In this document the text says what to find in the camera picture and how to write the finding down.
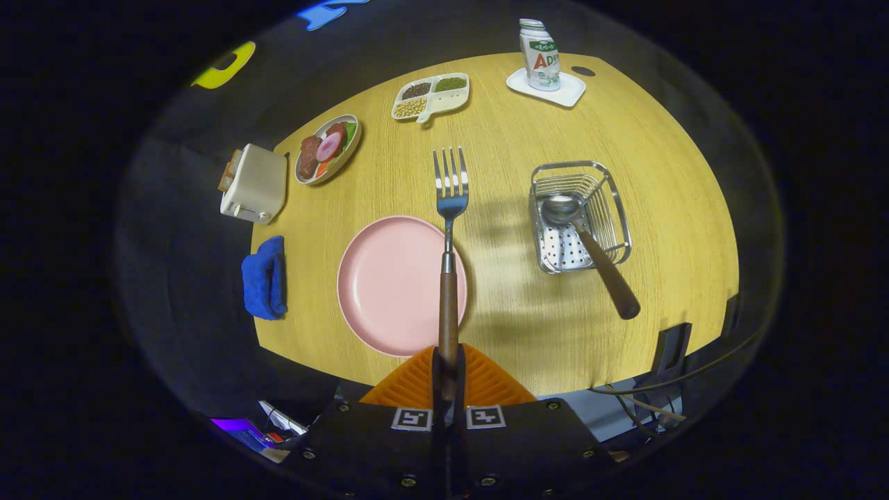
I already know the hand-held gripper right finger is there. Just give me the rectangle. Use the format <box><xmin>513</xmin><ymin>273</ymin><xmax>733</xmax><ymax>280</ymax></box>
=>
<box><xmin>448</xmin><ymin>342</ymin><xmax>615</xmax><ymax>500</ymax></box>

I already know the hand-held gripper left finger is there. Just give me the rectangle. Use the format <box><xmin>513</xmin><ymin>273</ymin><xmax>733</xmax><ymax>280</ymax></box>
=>
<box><xmin>285</xmin><ymin>345</ymin><xmax>447</xmax><ymax>500</ymax></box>

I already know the wooden-handled metal fork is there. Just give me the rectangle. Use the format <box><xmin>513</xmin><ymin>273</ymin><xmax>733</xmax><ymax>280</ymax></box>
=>
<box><xmin>432</xmin><ymin>146</ymin><xmax>470</xmax><ymax>379</ymax></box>

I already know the wooden-handled metal spoon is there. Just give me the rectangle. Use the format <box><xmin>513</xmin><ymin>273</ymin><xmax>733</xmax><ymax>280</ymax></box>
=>
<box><xmin>541</xmin><ymin>194</ymin><xmax>642</xmax><ymax>321</ymax></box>

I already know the pink round plate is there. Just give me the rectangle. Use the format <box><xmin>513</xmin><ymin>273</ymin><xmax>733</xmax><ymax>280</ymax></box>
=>
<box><xmin>337</xmin><ymin>215</ymin><xmax>469</xmax><ymax>358</ymax></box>

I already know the white strip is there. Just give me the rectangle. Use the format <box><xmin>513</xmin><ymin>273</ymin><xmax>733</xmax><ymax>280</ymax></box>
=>
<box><xmin>260</xmin><ymin>401</ymin><xmax>306</xmax><ymax>435</ymax></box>

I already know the blue cloth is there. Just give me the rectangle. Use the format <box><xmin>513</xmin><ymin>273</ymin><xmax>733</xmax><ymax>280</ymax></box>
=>
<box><xmin>241</xmin><ymin>235</ymin><xmax>288</xmax><ymax>321</ymax></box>

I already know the purple lit device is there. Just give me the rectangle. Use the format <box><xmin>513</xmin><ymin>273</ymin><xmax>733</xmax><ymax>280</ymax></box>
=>
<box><xmin>210</xmin><ymin>417</ymin><xmax>279</xmax><ymax>452</ymax></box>

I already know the oval white food plate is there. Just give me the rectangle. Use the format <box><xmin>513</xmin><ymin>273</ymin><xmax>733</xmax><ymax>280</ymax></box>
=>
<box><xmin>294</xmin><ymin>114</ymin><xmax>363</xmax><ymax>186</ymax></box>

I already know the large brown meat piece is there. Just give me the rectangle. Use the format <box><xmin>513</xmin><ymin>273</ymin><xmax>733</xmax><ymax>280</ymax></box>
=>
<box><xmin>298</xmin><ymin>135</ymin><xmax>323</xmax><ymax>180</ymax></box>

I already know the white toaster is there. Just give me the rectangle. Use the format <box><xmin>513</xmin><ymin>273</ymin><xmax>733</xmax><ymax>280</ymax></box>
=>
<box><xmin>219</xmin><ymin>143</ymin><xmax>289</xmax><ymax>225</ymax></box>

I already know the white divided tray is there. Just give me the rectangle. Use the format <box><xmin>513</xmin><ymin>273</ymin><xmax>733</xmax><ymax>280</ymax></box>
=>
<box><xmin>391</xmin><ymin>72</ymin><xmax>471</xmax><ymax>124</ymax></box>

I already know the toast slice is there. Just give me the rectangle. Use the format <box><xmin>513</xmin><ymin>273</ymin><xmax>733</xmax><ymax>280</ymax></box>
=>
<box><xmin>217</xmin><ymin>149</ymin><xmax>244</xmax><ymax>193</ymax></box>

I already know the white square coaster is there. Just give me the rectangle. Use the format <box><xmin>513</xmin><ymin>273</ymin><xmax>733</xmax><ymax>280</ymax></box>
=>
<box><xmin>506</xmin><ymin>67</ymin><xmax>587</xmax><ymax>108</ymax></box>

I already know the black backdrop cloth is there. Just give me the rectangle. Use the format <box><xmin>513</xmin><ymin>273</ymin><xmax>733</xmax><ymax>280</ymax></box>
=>
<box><xmin>115</xmin><ymin>0</ymin><xmax>786</xmax><ymax>431</ymax></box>

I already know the white drink bottle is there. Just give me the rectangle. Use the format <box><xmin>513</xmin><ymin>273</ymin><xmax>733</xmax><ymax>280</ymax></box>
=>
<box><xmin>519</xmin><ymin>19</ymin><xmax>562</xmax><ymax>92</ymax></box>

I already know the metal wire basket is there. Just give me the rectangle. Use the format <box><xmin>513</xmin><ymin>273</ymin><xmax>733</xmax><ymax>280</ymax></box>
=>
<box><xmin>529</xmin><ymin>160</ymin><xmax>633</xmax><ymax>275</ymax></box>

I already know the black cable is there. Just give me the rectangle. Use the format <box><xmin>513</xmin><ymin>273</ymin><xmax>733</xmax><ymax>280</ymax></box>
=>
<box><xmin>590</xmin><ymin>333</ymin><xmax>758</xmax><ymax>397</ymax></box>

